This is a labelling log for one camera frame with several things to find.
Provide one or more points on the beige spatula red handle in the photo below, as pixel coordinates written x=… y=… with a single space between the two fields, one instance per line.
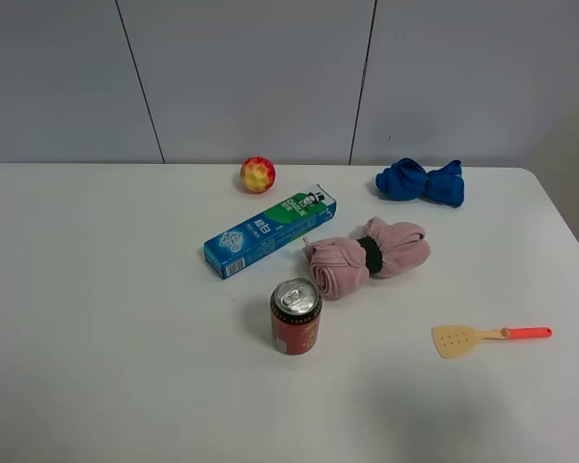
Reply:
x=454 y=341

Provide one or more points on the pink towel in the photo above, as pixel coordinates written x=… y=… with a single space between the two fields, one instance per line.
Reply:
x=342 y=265

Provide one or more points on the red soda can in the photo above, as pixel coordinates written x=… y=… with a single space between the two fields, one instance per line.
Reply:
x=295 y=308

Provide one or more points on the blue rolled towel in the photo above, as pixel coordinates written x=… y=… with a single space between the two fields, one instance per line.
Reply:
x=406 y=180

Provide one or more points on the blue green toothpaste box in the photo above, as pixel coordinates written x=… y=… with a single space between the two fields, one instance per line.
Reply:
x=259 y=236

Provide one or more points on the red yellow ball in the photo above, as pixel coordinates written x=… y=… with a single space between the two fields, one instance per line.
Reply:
x=257 y=174

